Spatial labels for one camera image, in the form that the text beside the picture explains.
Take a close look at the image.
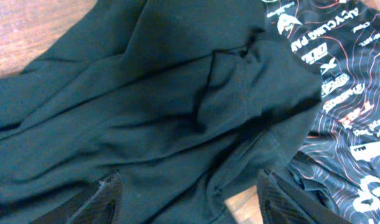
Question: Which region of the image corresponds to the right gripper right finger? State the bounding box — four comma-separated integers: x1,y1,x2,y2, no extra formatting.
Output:
257,169,350,224

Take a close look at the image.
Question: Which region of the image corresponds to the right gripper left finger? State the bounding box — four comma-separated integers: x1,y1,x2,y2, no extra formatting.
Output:
31,170,122,224

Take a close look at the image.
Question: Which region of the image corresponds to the black t-shirt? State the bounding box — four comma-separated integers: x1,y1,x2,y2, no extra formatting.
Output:
0,1,322,223

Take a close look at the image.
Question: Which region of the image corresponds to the black printed cycling jersey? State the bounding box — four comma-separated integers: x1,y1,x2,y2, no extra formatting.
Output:
263,0,380,223

